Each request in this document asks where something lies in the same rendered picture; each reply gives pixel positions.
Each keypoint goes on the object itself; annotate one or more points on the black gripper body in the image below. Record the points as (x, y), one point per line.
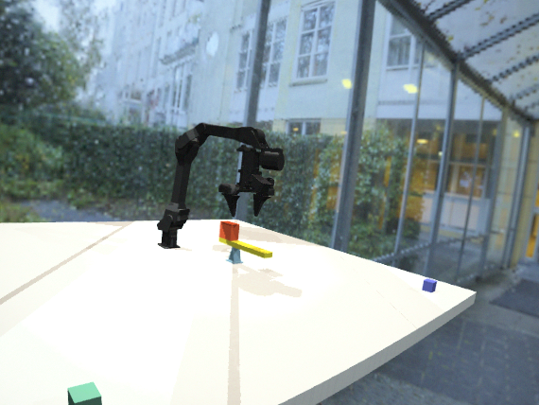
(232, 189)

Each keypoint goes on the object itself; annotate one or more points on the green block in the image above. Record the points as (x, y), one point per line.
(84, 394)

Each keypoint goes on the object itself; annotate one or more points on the yellow and orange bar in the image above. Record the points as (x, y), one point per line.
(228, 234)

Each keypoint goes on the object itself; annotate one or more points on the small blue block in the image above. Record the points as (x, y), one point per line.
(429, 285)

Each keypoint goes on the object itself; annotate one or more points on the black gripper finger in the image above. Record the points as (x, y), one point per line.
(258, 201)
(231, 201)

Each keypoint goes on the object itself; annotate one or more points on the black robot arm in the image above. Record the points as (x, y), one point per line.
(186, 150)

